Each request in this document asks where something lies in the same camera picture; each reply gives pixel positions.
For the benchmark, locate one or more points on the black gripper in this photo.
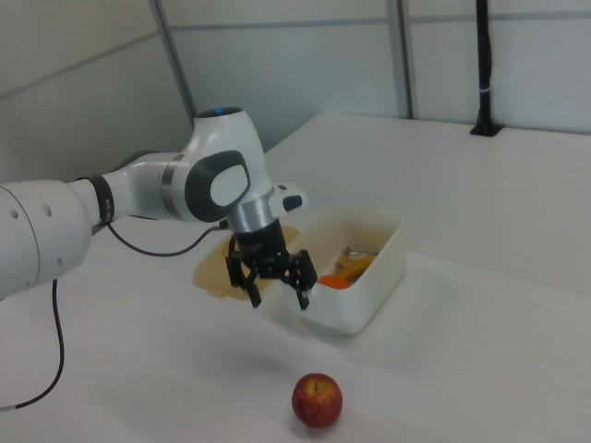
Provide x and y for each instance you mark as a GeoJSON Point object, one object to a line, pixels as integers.
{"type": "Point", "coordinates": [263, 251]}

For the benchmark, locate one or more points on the orange toy fruit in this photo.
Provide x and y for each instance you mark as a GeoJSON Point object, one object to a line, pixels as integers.
{"type": "Point", "coordinates": [334, 281]}

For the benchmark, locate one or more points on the red toy apple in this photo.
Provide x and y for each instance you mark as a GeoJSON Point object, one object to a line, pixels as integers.
{"type": "Point", "coordinates": [317, 401]}

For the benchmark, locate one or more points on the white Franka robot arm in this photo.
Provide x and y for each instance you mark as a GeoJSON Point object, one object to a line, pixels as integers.
{"type": "Point", "coordinates": [138, 189]}

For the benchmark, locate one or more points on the white plastic container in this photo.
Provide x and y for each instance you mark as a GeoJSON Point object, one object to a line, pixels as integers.
{"type": "Point", "coordinates": [351, 314]}

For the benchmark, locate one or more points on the tan plastic lid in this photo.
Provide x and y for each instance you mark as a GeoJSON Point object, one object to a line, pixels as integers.
{"type": "Point", "coordinates": [212, 272]}

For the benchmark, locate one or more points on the yellow and grey toy tool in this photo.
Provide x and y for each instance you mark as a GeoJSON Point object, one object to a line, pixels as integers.
{"type": "Point", "coordinates": [355, 265]}

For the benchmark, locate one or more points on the black pole with base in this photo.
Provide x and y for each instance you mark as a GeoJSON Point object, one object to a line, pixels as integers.
{"type": "Point", "coordinates": [483, 69]}

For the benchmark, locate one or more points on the grey partition post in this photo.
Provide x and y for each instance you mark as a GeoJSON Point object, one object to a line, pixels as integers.
{"type": "Point", "coordinates": [405, 60]}
{"type": "Point", "coordinates": [173, 60]}

